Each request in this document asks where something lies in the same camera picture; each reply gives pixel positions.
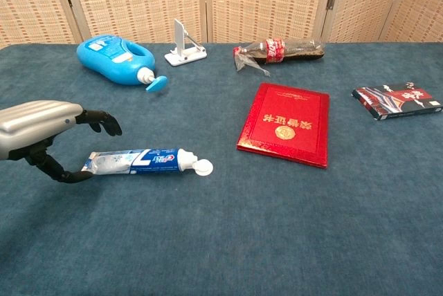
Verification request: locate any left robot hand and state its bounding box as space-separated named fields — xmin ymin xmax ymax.
xmin=0 ymin=100 xmax=123 ymax=185

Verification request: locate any blue white toothpaste tube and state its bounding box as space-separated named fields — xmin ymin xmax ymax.
xmin=81 ymin=147 xmax=214 ymax=177

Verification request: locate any blue pump detergent bottle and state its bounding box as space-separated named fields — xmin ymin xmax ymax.
xmin=76 ymin=35 xmax=169 ymax=93

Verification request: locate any white folding phone stand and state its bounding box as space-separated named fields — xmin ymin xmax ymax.
xmin=164 ymin=18 xmax=208 ymax=67

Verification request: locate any woven folding screen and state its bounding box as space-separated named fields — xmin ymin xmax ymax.
xmin=0 ymin=0 xmax=443 ymax=50

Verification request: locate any red certificate folder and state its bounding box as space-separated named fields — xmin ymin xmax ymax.
xmin=236 ymin=82 xmax=330 ymax=169

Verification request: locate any plastic cola bottle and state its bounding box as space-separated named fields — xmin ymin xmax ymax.
xmin=232 ymin=37 xmax=326 ymax=77

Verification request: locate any black red white box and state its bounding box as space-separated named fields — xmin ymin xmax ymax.
xmin=351 ymin=82 xmax=443 ymax=122

